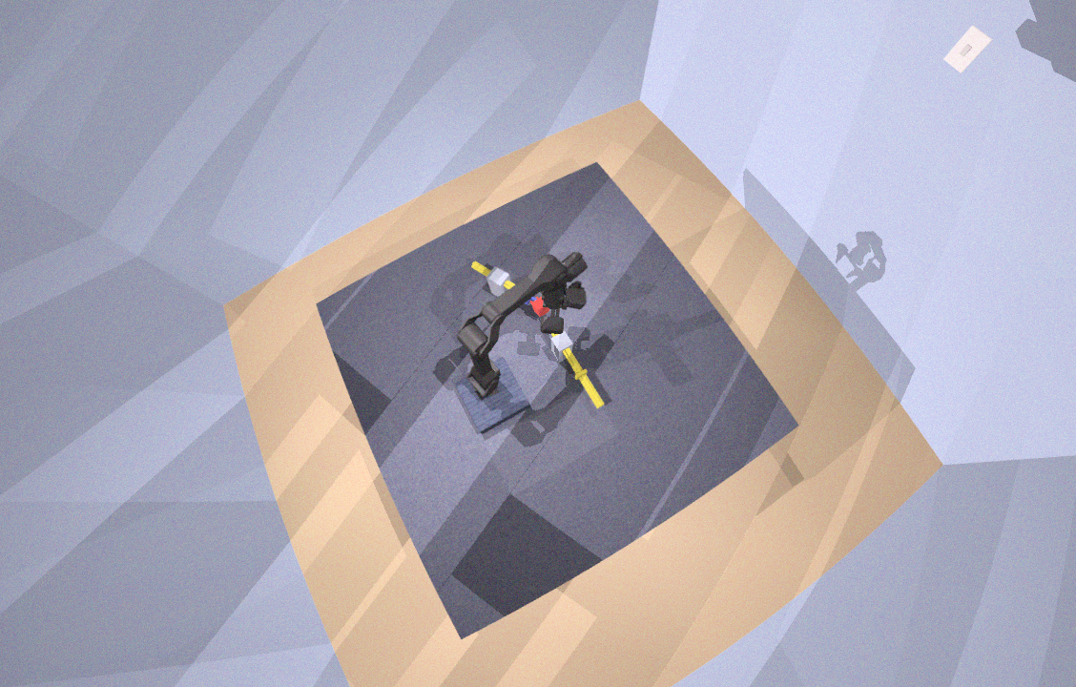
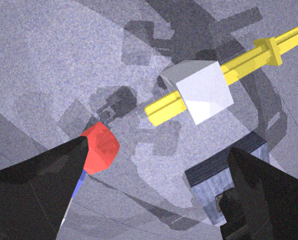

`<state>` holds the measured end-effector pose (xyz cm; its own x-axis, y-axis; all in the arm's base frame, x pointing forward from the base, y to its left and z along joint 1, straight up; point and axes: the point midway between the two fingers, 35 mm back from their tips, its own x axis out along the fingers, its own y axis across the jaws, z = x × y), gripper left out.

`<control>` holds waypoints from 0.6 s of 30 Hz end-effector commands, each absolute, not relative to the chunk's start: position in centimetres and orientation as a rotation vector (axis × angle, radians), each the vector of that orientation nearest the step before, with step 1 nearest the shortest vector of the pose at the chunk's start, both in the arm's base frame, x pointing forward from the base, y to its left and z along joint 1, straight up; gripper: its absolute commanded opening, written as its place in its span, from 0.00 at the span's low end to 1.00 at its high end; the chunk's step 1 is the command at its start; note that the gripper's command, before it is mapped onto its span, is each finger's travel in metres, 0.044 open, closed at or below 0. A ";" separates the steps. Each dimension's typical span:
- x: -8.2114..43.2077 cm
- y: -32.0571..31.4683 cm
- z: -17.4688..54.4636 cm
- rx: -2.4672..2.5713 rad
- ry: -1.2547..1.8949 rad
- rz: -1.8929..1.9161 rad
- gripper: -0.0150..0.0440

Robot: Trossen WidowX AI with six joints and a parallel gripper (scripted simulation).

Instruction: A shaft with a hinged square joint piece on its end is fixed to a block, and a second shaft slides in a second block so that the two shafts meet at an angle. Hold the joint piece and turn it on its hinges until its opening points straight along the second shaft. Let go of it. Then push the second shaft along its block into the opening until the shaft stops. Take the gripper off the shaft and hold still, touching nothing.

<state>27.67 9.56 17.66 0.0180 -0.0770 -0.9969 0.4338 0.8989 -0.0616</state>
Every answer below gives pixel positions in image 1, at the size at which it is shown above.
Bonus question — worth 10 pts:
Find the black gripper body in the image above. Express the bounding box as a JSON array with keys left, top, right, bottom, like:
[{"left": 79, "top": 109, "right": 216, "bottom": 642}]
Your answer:
[{"left": 540, "top": 290, "right": 565, "bottom": 334}]

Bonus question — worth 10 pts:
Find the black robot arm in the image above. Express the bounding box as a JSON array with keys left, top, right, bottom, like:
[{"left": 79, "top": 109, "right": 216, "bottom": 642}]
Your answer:
[{"left": 457, "top": 251, "right": 587, "bottom": 399}]

